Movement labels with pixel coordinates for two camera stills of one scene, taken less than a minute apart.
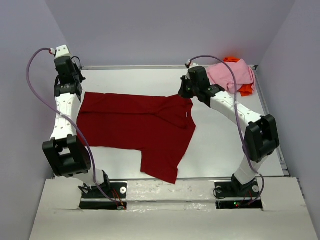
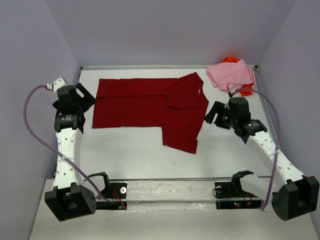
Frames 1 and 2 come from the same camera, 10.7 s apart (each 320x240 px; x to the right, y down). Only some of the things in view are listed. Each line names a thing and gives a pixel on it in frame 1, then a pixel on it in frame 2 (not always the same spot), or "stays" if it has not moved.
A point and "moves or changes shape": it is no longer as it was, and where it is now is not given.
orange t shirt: [244, 89] stays
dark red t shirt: [157, 124] moves or changes shape
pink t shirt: [221, 76] stays
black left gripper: [80, 77] → [88, 100]
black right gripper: [182, 92] → [209, 117]
